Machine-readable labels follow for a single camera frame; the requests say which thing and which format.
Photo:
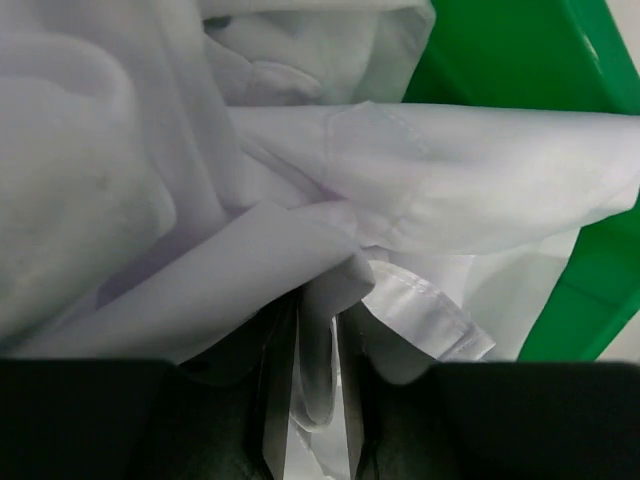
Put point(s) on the white shirt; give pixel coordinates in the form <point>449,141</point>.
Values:
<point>170,168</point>

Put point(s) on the green plastic tray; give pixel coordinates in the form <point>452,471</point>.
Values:
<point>575,296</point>

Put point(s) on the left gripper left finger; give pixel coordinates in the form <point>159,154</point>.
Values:
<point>221,415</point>

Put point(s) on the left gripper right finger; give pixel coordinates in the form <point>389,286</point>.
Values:
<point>409,416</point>

